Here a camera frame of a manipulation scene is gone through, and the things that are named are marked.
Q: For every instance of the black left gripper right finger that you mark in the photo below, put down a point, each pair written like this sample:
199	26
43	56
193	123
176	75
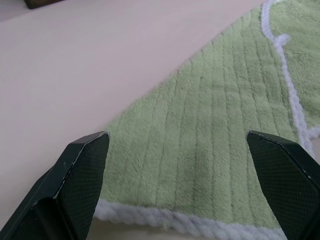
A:
290	185

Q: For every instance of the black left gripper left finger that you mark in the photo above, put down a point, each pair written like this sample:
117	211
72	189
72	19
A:
60	190

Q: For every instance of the green towel with white trim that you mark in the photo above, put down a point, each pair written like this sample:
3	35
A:
207	140

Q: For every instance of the dark brown block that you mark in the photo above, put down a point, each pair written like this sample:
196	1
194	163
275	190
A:
41	3

